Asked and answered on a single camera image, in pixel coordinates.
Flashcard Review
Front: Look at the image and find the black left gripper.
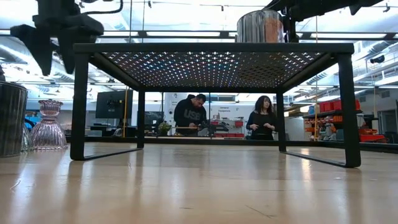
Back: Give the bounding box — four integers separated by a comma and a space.
10, 0, 105, 77

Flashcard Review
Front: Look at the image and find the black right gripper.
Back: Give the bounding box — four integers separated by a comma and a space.
267, 0, 352, 43

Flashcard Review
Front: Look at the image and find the silver chrome cylinder candle holder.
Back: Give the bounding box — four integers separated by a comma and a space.
236, 9, 285, 44

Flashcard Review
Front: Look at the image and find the dark ribbed metal container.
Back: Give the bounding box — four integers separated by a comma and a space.
0, 65, 29, 159

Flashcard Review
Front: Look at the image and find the black perforated metal shelf riser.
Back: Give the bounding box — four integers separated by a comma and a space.
70, 42, 362, 169

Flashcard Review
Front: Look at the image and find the black monitor screen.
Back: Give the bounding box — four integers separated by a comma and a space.
95, 90, 134, 119

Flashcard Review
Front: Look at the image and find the storage rack with red bins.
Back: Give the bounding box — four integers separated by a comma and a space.
303, 99, 379, 142

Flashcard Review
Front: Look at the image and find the yellow vertical pole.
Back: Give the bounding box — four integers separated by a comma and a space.
123, 86, 129, 138

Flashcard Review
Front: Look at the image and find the person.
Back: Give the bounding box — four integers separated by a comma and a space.
246, 95, 277, 141
173, 93, 208, 137

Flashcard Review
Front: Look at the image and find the red storage bin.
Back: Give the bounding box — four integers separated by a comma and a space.
359, 133, 387, 143

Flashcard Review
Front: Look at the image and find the small background potted plant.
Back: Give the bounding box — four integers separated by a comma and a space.
157, 121, 172, 137

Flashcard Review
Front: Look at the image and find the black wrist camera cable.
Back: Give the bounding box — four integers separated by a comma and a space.
80, 0, 124, 16

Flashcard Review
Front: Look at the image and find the black overhead frame beam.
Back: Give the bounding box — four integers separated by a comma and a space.
0, 29, 398, 40

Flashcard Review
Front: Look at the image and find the black aluminium table frame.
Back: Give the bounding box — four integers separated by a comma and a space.
65, 136, 398, 154

